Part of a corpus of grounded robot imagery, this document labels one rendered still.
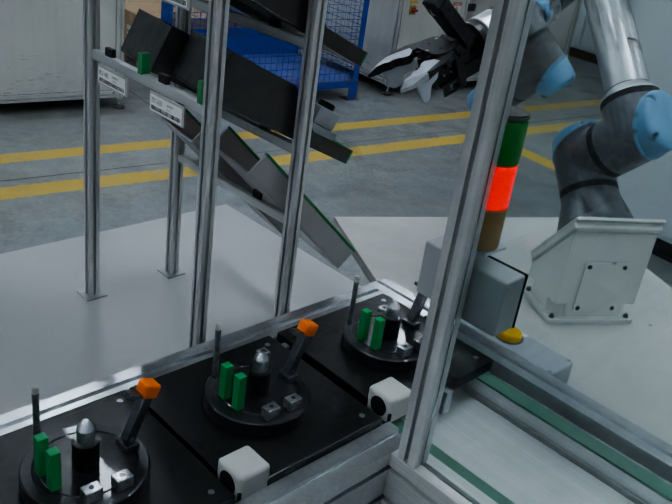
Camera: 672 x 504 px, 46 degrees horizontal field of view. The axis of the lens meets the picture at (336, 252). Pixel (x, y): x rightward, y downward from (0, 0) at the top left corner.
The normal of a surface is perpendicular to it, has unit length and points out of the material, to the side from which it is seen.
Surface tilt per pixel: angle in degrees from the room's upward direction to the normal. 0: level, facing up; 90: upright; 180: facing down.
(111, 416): 0
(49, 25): 90
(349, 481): 90
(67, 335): 0
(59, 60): 90
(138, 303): 0
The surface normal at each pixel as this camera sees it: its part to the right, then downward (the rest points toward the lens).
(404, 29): 0.58, 0.43
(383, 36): -0.80, 0.17
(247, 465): 0.13, -0.89
